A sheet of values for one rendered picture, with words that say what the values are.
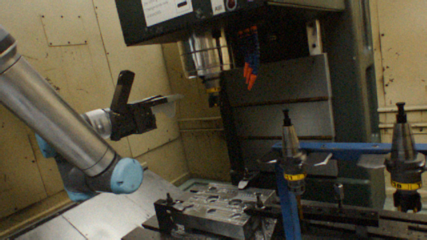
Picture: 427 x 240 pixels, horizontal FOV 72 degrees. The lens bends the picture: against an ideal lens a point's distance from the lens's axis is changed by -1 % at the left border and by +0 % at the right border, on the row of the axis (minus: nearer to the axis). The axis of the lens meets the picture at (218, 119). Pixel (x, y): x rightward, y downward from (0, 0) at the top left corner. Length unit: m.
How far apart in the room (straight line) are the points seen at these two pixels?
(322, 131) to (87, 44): 1.35
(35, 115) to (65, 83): 1.22
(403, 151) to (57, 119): 0.61
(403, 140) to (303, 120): 0.73
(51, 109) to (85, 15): 1.40
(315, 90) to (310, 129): 0.17
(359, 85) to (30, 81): 1.08
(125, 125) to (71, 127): 0.24
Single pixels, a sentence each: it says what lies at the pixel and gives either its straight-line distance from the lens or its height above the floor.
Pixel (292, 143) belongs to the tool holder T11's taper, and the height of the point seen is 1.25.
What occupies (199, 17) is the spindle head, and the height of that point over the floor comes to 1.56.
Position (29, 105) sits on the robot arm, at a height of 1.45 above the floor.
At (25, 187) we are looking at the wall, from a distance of 1.70.
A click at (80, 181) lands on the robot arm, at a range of 0.72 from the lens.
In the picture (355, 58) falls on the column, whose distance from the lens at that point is 1.26.
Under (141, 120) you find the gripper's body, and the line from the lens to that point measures 0.79.
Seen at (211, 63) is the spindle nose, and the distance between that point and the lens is 0.87.
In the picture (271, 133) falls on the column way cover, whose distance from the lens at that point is 1.39.
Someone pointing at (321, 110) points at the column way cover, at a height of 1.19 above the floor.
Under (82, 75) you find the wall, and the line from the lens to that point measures 1.83.
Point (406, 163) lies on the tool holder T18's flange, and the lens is 0.62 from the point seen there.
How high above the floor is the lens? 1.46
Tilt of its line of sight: 11 degrees down
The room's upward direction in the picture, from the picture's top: 11 degrees counter-clockwise
